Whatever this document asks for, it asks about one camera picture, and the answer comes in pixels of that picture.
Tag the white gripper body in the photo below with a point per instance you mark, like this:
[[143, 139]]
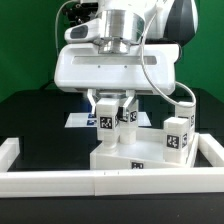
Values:
[[107, 55]]

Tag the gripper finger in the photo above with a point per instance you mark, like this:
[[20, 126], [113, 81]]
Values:
[[130, 98], [93, 97]]

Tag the white square table top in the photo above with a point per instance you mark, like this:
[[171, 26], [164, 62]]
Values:
[[145, 153]]

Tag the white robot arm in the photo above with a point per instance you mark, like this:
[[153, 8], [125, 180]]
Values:
[[165, 22]]

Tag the white marker sheet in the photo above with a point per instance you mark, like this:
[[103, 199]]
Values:
[[79, 120]]

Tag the white U-shaped fence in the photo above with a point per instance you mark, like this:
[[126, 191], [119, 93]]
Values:
[[115, 182]]

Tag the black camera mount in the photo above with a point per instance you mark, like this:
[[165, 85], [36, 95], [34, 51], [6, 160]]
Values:
[[78, 13]]

